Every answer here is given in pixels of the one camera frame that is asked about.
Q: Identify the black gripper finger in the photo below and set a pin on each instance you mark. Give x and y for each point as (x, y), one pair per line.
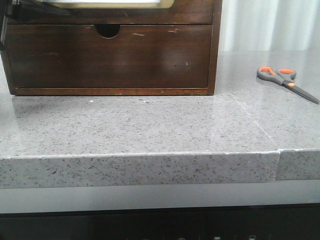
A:
(24, 11)

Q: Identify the wooden drawer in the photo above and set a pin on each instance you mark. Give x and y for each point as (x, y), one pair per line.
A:
(139, 56)
(181, 12)

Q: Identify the grey orange scissors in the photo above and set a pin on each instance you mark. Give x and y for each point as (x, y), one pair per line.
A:
(284, 77)

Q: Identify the dark wooden drawer cabinet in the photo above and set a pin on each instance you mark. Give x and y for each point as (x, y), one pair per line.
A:
(108, 30)

